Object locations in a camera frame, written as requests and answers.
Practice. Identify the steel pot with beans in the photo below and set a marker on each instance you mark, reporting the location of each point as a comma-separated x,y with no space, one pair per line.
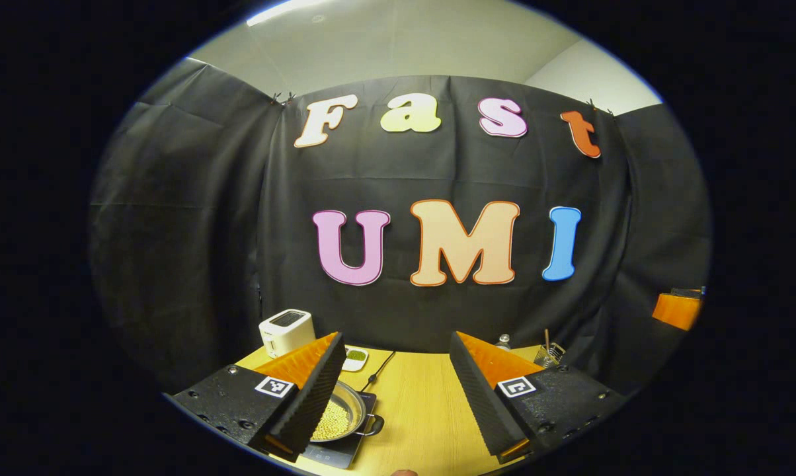
338,416

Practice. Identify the clear holder with wooden stick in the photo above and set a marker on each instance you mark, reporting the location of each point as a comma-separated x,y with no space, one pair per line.
550,356

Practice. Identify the white divided dish with beans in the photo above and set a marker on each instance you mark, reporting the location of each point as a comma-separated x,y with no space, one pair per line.
356,357

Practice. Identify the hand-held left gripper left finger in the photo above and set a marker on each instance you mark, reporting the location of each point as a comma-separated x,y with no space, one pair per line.
315,396

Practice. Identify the black induction cooktop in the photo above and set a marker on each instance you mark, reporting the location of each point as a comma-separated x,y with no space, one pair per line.
335,453

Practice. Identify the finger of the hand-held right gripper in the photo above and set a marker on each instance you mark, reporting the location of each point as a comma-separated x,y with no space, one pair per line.
679,309

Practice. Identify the white toaster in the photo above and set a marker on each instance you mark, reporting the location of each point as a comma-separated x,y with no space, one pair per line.
285,334

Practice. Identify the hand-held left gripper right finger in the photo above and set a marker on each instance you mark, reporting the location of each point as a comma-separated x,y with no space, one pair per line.
480,396

